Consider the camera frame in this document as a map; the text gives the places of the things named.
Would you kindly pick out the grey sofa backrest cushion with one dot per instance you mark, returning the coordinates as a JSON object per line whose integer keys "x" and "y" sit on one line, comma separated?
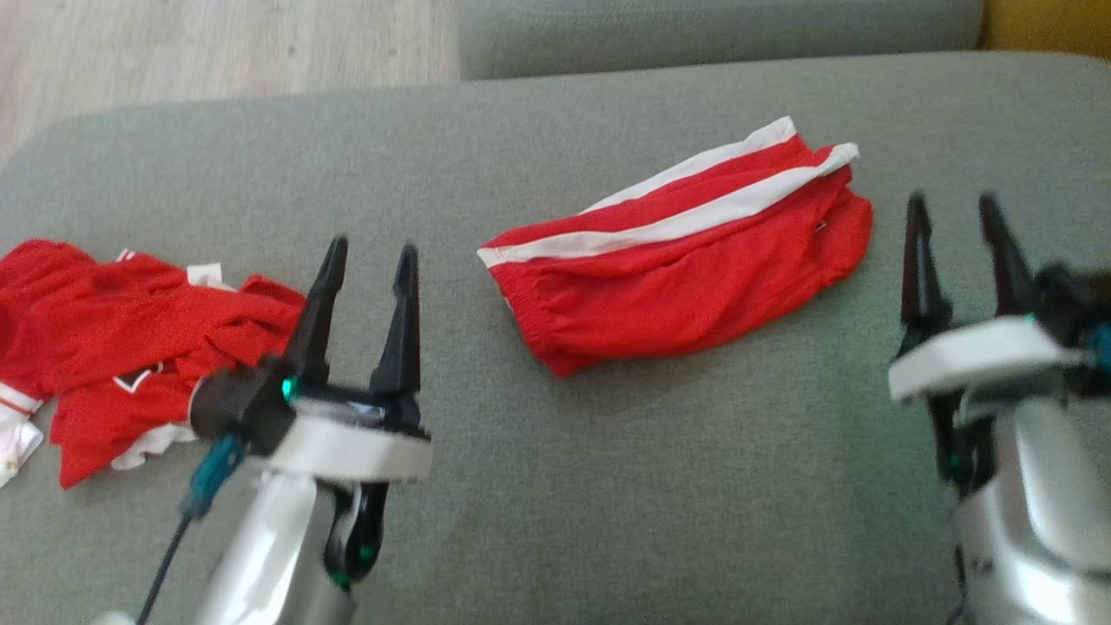
{"x": 720, "y": 35}

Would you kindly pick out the grey sofa seat cushion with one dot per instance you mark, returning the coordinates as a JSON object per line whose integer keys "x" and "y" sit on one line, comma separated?
{"x": 608, "y": 486}

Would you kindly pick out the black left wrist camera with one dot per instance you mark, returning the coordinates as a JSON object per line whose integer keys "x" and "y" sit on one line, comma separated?
{"x": 239, "y": 408}

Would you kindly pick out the red basketball jersey white sleeves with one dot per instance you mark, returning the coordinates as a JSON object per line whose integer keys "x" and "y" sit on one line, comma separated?
{"x": 121, "y": 347}

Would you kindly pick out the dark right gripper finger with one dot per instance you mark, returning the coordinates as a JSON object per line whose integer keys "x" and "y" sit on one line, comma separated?
{"x": 922, "y": 286}
{"x": 1011, "y": 278}

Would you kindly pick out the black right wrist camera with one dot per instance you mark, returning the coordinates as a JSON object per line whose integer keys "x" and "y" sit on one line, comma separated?
{"x": 1076, "y": 304}

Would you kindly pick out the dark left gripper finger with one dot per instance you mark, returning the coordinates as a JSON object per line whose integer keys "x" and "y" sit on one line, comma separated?
{"x": 314, "y": 330}
{"x": 402, "y": 356}

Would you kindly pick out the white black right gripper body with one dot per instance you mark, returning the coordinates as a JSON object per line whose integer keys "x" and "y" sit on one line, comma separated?
{"x": 972, "y": 356}

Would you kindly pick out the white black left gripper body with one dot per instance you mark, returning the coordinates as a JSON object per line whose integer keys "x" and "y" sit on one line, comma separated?
{"x": 356, "y": 447}

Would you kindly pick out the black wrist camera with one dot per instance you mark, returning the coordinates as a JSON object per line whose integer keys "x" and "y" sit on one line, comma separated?
{"x": 239, "y": 408}
{"x": 1076, "y": 304}

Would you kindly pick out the yellow object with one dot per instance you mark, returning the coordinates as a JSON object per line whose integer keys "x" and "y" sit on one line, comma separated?
{"x": 1050, "y": 26}

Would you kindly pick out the red shorts with white stripe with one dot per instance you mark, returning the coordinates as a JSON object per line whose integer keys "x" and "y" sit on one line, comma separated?
{"x": 677, "y": 286}

